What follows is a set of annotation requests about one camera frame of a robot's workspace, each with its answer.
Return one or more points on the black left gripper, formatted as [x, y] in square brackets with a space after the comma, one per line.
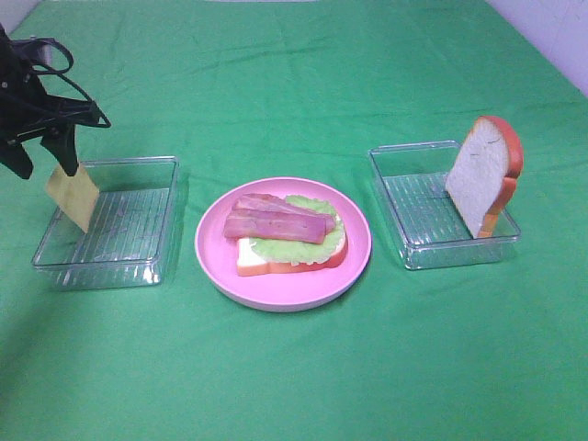
[27, 106]

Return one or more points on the yellow cheese slice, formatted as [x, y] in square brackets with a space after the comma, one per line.
[76, 195]

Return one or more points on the bacon strip front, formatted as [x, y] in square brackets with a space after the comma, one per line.
[308, 228]

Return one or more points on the toast bread slice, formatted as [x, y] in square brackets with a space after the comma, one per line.
[484, 175]
[250, 264]

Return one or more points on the green tablecloth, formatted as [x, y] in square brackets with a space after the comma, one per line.
[241, 91]

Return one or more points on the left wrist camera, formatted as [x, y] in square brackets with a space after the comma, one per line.
[38, 52]

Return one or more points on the pink round plate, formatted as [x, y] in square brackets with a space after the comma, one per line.
[282, 292]

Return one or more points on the green lettuce leaf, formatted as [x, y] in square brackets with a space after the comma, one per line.
[297, 252]

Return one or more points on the clear left plastic container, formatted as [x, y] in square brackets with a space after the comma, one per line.
[129, 240]

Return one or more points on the bacon strip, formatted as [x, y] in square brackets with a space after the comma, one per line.
[308, 228]
[268, 202]

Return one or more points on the clear plastic container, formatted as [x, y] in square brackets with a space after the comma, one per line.
[423, 222]
[129, 240]

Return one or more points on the clear right plastic container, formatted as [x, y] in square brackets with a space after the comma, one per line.
[423, 222]

